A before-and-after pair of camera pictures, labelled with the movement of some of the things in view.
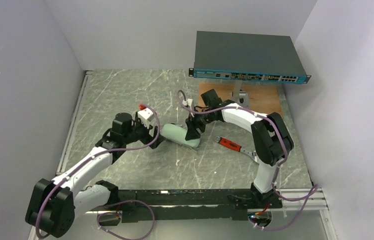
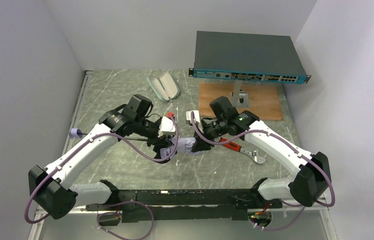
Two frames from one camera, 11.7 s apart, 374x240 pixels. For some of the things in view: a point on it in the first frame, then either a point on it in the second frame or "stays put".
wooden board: x=264 y=97 stays put
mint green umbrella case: x=178 y=134 -> x=166 y=86
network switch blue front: x=249 y=57 stays put
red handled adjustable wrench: x=235 y=146 stays put
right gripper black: x=193 y=125 -> x=202 y=141
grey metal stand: x=238 y=96 stays put
